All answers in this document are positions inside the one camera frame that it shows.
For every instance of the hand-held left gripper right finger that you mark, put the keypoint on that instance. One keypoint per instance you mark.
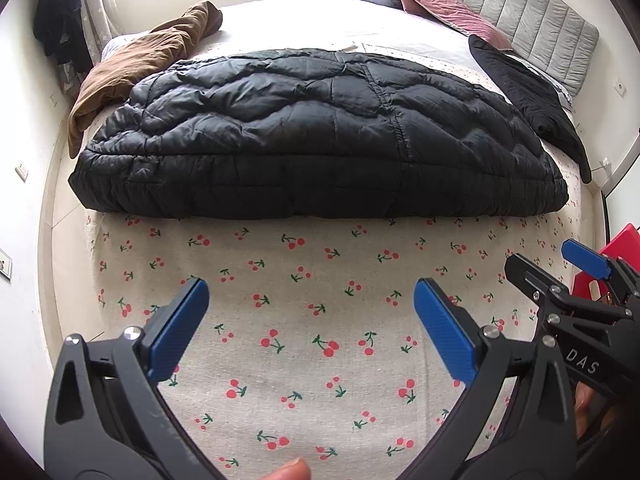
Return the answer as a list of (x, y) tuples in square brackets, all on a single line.
[(445, 330)]

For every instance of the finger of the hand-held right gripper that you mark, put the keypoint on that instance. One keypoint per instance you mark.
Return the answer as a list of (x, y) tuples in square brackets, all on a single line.
[(525, 275), (585, 260)]

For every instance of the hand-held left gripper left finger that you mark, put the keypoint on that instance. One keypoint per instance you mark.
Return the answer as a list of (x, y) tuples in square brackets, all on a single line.
[(180, 330)]

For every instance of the black puffer jacket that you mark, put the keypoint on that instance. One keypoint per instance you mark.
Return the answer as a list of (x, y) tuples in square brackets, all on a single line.
[(300, 130)]

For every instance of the dark hanging clothes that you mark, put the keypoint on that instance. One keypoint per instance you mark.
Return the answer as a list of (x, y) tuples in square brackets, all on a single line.
[(57, 15)]

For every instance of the person's right hand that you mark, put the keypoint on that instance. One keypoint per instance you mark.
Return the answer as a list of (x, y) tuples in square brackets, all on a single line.
[(585, 410)]

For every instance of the person's left hand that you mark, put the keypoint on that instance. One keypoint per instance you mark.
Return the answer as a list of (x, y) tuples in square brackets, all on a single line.
[(290, 471)]

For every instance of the red plastic stool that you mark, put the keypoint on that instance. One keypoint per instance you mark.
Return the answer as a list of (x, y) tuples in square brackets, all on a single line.
[(625, 240)]

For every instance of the cherry print bed sheet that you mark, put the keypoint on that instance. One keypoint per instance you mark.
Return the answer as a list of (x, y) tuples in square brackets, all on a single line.
[(310, 280)]

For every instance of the black fleece garment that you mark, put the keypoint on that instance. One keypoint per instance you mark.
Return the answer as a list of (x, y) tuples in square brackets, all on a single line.
[(530, 95)]

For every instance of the grey padded headboard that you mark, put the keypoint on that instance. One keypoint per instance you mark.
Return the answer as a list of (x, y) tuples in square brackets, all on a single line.
[(535, 15)]

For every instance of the brown garment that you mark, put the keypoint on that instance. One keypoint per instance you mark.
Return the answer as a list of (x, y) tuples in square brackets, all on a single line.
[(145, 55)]

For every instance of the pink pillow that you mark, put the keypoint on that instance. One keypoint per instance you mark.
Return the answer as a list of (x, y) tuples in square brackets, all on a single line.
[(440, 5)]

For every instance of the grey patterned curtain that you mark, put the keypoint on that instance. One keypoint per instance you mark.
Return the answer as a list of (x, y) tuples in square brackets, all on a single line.
[(95, 5)]

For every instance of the white wall plug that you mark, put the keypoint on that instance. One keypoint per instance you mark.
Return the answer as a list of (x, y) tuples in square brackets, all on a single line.
[(605, 163)]

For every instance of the white wall socket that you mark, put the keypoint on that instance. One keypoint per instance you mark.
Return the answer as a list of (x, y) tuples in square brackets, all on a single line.
[(21, 171), (4, 265), (621, 87)]

